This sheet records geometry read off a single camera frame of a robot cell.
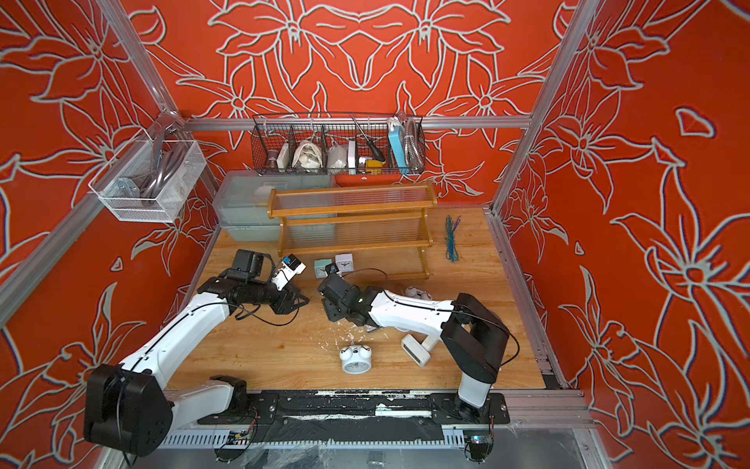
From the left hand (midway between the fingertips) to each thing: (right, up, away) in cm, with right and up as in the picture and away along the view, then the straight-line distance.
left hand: (301, 292), depth 82 cm
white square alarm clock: (+11, +7, +14) cm, 19 cm away
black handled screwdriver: (+21, +45, +13) cm, 52 cm away
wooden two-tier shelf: (+24, +19, +32) cm, 44 cm away
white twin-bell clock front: (+16, -16, -7) cm, 24 cm away
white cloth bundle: (-1, +42, +9) cm, 43 cm away
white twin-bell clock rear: (+32, 0, +3) cm, 32 cm away
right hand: (+8, -3, +2) cm, 8 cm away
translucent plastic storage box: (-25, +28, +16) cm, 40 cm away
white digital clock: (+33, -16, -2) cm, 36 cm away
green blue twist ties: (+50, +10, +24) cm, 56 cm away
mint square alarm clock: (+3, +5, +13) cm, 14 cm away
